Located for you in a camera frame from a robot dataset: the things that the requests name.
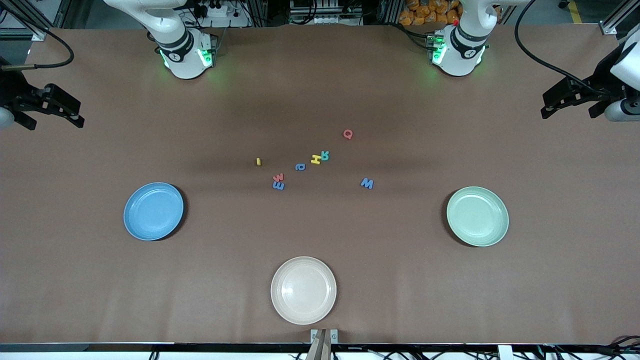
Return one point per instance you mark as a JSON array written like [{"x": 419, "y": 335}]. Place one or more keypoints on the tan wooden post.
[{"x": 320, "y": 350}]

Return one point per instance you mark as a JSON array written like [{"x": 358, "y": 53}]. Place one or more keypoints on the blue round plate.
[{"x": 152, "y": 212}]

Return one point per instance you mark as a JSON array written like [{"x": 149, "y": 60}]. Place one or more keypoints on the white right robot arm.
[{"x": 182, "y": 50}]

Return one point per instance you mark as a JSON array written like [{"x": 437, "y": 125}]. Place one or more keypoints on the white power strip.
[{"x": 220, "y": 12}]

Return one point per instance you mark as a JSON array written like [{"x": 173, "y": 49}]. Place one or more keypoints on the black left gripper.
[{"x": 601, "y": 85}]

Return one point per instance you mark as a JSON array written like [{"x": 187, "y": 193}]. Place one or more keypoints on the blue foam capital W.
[{"x": 367, "y": 183}]

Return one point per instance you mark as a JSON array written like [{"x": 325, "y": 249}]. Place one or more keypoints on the small metal mounting bracket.
[{"x": 334, "y": 336}]

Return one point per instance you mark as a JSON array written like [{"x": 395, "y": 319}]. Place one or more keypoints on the pile of orange bags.
[{"x": 420, "y": 12}]

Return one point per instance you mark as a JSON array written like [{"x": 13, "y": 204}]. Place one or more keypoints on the teal foam letter R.
[{"x": 325, "y": 155}]

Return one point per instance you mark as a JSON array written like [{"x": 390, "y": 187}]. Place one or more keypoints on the beige round plate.
[{"x": 303, "y": 291}]

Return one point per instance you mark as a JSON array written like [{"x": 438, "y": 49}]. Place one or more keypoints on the pale green round plate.
[{"x": 477, "y": 217}]

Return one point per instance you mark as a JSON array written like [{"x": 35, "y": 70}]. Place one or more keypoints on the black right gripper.
[{"x": 11, "y": 94}]

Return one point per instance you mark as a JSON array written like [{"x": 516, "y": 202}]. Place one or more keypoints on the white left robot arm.
[{"x": 465, "y": 55}]

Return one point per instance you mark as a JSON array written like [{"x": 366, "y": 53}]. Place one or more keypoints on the red foam letter Q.
[{"x": 348, "y": 134}]

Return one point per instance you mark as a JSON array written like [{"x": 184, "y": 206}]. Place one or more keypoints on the yellow foam letter H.
[{"x": 315, "y": 159}]

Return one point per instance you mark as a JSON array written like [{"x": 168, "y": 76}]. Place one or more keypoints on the blue foam lowercase m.
[{"x": 278, "y": 185}]

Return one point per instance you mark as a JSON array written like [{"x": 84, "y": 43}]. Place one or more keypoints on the black electronics rack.
[{"x": 325, "y": 10}]

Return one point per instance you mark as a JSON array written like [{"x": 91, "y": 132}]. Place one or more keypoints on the aluminium frame profile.
[
  {"x": 609, "y": 29},
  {"x": 39, "y": 34}
]

